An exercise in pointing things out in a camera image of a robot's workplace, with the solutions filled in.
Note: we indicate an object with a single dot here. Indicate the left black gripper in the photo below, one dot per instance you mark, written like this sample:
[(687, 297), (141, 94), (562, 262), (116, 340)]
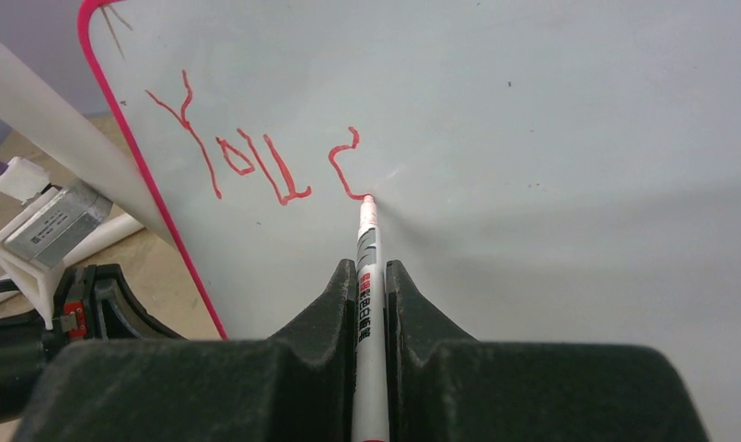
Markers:
[(90, 303)]

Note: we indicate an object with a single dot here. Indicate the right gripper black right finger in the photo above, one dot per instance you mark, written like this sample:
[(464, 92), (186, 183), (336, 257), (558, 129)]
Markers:
[(446, 385)]

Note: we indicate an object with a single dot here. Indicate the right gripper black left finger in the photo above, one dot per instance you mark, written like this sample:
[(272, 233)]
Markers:
[(295, 385)]

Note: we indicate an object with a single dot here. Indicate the white red marker pen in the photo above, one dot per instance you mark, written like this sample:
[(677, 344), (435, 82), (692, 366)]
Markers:
[(370, 421)]

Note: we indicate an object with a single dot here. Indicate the pink framed whiteboard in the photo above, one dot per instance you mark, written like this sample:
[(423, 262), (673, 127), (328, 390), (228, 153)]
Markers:
[(563, 171)]

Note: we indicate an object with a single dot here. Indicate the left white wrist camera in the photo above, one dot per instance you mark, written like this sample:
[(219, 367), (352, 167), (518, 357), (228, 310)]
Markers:
[(53, 222)]

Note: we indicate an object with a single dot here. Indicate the white PVC pipe frame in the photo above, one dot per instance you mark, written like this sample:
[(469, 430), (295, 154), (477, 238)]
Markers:
[(37, 111)]

